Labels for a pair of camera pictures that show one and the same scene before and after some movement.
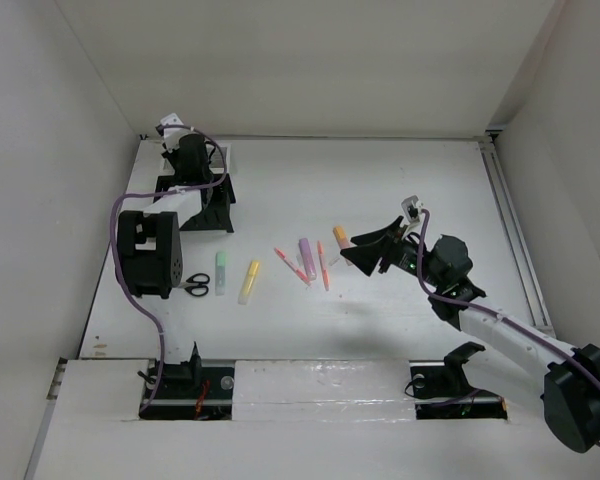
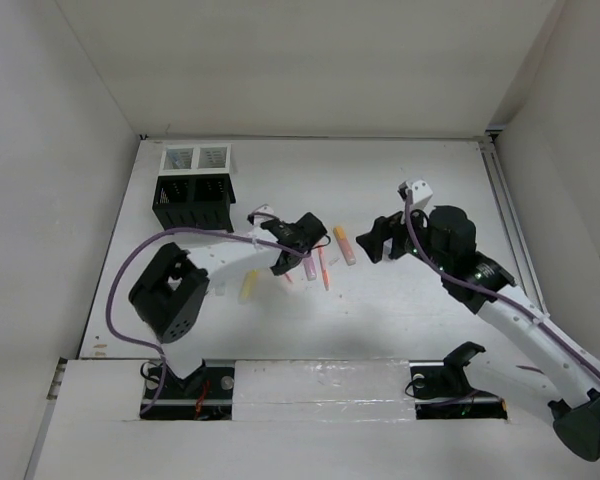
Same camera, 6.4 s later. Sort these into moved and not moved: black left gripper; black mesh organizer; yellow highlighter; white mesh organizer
Moved: black left gripper
Not moved: black mesh organizer; yellow highlighter; white mesh organizer
